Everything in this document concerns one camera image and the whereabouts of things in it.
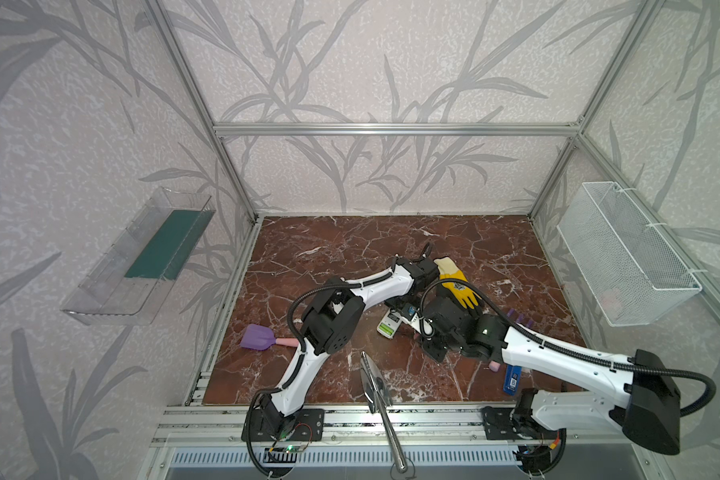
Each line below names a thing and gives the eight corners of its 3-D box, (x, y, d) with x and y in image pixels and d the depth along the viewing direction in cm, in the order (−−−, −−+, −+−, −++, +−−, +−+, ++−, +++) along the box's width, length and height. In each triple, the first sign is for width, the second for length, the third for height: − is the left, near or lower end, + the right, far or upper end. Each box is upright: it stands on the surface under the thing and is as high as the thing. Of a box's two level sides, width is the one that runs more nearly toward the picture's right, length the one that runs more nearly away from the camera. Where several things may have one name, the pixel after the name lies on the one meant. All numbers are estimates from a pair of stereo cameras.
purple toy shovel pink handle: (241, 350, 88) (238, 347, 87) (248, 327, 93) (246, 324, 91) (296, 350, 88) (295, 347, 87) (301, 327, 93) (299, 324, 91)
